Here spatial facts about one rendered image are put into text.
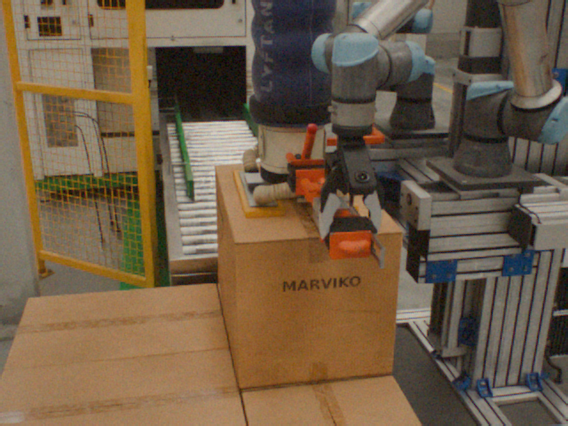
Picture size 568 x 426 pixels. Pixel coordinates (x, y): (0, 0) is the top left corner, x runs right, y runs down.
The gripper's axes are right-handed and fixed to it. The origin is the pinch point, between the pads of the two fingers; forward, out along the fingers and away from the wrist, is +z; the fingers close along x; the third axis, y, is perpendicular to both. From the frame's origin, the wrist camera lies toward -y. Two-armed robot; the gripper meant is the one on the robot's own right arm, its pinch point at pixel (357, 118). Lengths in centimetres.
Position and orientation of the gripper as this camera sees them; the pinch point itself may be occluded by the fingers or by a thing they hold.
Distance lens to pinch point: 209.2
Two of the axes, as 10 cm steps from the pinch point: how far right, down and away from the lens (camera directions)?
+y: 1.6, 3.5, -9.2
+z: -0.1, 9.4, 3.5
